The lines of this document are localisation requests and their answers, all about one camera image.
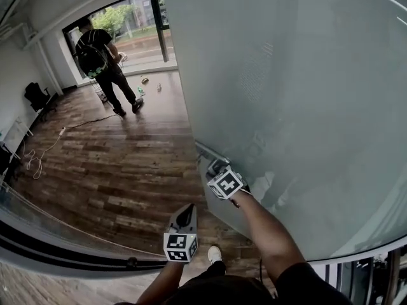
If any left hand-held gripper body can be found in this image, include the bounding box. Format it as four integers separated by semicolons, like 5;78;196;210
163;226;199;263

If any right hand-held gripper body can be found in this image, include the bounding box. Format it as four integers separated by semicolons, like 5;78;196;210
205;165;245;200

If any silver door handle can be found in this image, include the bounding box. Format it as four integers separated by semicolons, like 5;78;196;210
194;140;232;168

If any frosted glass door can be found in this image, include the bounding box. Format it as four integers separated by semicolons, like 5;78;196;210
160;0;407;262

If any person's left forearm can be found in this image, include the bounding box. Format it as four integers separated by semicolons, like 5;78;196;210
135;260;186;305

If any person's right forearm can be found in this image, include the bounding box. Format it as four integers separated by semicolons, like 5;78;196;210
229;189;308;284

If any person's white shoe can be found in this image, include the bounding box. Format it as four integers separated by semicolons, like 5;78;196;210
207;245;223;266

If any person's black clothing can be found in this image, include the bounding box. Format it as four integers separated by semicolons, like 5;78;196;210
114;261;352;305

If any large black framed window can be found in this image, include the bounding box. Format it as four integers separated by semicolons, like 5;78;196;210
62;0;179;87

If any black metal railing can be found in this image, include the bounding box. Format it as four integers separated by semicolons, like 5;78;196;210
322;248;407;305

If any white folding table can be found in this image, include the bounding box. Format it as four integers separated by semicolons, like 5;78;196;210
0;115;34;162

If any small black office chair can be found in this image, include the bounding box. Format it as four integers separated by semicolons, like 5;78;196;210
24;81;59;114

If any black floor cable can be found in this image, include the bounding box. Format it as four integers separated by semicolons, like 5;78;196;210
64;112;121;130

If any white power strip cable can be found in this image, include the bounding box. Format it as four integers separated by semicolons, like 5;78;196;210
18;126;68;181

